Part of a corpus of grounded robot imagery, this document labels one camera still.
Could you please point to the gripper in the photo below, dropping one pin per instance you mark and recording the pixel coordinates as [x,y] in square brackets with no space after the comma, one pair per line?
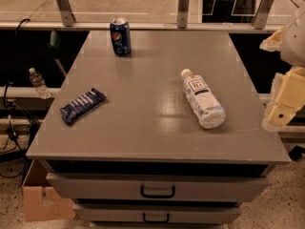
[295,43]

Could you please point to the blue pepsi can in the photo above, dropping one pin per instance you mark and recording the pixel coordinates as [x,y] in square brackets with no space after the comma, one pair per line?
[120,36]

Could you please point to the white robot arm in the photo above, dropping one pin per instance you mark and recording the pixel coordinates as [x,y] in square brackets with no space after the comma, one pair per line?
[293,40]

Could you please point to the clear plastic water bottle lying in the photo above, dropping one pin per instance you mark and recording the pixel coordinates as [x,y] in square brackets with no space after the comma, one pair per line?
[205,106]

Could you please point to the black chair base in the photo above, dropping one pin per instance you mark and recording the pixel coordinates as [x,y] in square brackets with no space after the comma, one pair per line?
[296,153]

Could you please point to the grey drawer cabinet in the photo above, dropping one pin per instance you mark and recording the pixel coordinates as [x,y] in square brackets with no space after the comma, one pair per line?
[146,126]

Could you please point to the lower grey drawer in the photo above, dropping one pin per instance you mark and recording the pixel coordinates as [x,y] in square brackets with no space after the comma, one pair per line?
[133,213]

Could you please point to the grey drawer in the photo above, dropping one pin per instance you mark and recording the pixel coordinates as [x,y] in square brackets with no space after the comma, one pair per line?
[133,213]
[127,187]

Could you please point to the blue snack bag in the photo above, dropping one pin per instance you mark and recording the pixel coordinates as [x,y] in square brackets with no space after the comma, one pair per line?
[82,105]

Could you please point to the top grey drawer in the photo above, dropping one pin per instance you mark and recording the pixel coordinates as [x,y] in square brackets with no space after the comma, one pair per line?
[127,187]

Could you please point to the small water bottle on ledge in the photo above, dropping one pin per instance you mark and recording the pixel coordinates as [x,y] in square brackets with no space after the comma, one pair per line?
[39,83]

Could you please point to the cardboard box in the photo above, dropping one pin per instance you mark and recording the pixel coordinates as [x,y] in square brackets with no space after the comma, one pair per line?
[41,201]

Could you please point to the right metal bracket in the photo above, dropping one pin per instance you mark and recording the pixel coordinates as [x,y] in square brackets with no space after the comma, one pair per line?
[260,19]

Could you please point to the metal bracket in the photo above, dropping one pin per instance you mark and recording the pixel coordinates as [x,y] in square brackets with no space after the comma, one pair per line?
[67,16]
[182,14]
[260,19]

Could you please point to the middle metal bracket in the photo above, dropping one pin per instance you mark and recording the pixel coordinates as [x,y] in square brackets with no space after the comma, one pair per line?
[182,14]

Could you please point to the black top drawer handle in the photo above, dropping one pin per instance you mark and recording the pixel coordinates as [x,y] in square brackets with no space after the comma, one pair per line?
[157,193]

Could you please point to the black drawer handle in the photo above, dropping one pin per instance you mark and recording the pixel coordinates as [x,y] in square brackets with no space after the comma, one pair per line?
[157,193]
[156,217]

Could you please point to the black lower drawer handle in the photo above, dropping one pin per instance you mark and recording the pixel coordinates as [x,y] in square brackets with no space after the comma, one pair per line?
[156,217]

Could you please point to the left metal bracket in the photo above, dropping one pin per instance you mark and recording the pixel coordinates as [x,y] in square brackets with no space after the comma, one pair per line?
[67,16]

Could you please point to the green handled tool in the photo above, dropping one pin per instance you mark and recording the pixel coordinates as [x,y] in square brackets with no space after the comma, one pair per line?
[53,47]

